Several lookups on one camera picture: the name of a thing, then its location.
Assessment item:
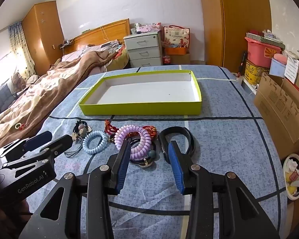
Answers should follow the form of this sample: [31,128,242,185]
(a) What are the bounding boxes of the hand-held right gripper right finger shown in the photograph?
[167,140,281,239]

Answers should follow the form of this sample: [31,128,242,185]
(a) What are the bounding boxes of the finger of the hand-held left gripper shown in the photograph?
[0,131,53,163]
[1,134,74,173]

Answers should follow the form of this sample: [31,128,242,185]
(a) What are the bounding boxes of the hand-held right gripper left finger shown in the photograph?
[19,140,132,239]

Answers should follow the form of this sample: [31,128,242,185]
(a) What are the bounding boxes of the grey hair tie beige charms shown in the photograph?
[65,132,86,158]

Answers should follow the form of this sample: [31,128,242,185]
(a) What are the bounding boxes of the pink spiral hair tie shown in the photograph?
[130,141,150,162]

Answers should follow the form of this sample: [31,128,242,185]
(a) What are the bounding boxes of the blue spiral hair tie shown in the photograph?
[83,130,109,155]

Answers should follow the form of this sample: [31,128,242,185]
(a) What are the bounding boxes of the black hair tie bear charm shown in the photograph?
[73,121,92,137]

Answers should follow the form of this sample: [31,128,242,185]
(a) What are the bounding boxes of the dark hair tie teal bead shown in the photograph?
[130,141,157,167]

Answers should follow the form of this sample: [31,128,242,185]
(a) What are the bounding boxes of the purple spiral hair tie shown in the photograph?
[115,125,145,151]

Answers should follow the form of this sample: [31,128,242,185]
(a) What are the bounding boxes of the red braided bracelet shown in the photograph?
[104,120,119,137]
[142,126,160,140]

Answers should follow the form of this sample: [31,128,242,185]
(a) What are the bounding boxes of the black wristband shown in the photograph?
[158,126,196,163]

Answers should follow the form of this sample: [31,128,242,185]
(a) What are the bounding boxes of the green cardboard box tray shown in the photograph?
[79,70,202,116]

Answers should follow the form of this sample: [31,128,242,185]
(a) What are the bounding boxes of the brown blanket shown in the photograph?
[0,48,115,152]

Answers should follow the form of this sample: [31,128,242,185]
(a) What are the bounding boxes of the blue checked sheet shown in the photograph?
[26,65,289,239]

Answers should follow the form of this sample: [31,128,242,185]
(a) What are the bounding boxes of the brown teddy bear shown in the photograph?
[11,73,27,90]

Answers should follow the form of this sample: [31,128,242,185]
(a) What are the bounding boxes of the pink bedsheet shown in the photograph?
[61,48,90,61]

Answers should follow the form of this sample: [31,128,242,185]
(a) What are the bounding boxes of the patterned curtain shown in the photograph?
[8,21,36,76]

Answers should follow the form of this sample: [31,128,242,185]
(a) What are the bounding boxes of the small wooden wardrobe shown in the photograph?
[22,0,65,76]

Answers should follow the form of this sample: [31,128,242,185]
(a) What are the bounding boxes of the small cardboard box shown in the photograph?
[171,52,191,65]

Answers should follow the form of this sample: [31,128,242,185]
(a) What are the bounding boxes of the white drawer cabinet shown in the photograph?
[123,33,163,68]

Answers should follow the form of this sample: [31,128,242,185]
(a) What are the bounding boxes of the wooden headboard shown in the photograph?
[63,19,130,55]

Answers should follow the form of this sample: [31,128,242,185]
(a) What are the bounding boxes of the paper bowl with scraps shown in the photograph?
[282,154,299,201]

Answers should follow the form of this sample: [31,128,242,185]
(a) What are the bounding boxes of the orange box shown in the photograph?
[165,47,187,55]

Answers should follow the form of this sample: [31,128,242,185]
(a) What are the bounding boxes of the large open cardboard box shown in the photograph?
[254,73,299,143]

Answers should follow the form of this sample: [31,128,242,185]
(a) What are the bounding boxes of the yellow patterned box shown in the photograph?
[243,60,268,84]

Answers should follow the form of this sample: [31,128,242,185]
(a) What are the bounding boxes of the red and black tool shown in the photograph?
[238,51,247,77]

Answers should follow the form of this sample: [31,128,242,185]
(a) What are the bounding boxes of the red and white gift bag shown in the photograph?
[163,25,190,49]

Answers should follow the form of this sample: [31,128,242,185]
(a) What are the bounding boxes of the pink box on cabinet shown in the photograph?
[140,23,162,33]

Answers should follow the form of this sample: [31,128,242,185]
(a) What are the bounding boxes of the pink plastic bin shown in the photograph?
[245,37,283,68]

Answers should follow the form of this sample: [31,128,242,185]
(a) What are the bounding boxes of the light blue box pink lid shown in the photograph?
[269,53,289,77]

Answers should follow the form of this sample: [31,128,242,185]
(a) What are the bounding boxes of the white labelled box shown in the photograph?
[284,56,299,84]

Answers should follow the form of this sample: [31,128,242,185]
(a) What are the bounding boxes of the striped box lid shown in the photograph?
[247,32,286,50]

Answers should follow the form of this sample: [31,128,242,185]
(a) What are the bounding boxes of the large wooden wardrobe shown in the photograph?
[199,0,272,76]

